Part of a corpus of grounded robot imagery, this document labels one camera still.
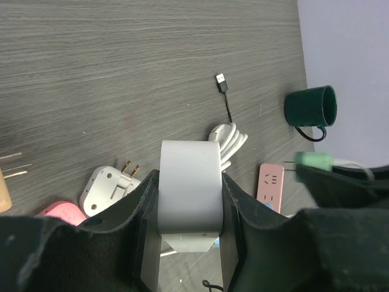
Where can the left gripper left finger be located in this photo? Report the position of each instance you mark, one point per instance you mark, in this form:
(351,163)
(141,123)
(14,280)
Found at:
(115,250)

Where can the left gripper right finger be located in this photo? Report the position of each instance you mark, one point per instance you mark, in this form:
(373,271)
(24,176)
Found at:
(315,250)

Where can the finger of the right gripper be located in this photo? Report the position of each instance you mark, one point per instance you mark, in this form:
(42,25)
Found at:
(345,188)

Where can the green plug adapter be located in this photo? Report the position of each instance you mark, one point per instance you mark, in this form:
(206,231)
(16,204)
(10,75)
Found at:
(319,160)

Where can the white square plug adapter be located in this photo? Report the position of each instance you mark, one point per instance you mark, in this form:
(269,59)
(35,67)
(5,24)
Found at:
(106,186)

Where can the pink square plug adapter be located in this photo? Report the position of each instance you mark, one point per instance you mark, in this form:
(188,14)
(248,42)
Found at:
(66,211)

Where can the pink power strip with cable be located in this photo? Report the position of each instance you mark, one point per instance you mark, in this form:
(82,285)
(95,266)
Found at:
(270,185)

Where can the white power strip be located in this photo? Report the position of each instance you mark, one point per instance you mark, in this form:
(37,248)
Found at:
(190,209)

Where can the blue plug adapter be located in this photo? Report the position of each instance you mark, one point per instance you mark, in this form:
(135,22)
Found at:
(216,243)

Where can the dark green mug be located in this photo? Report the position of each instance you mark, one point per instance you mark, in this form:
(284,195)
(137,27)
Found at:
(313,107)

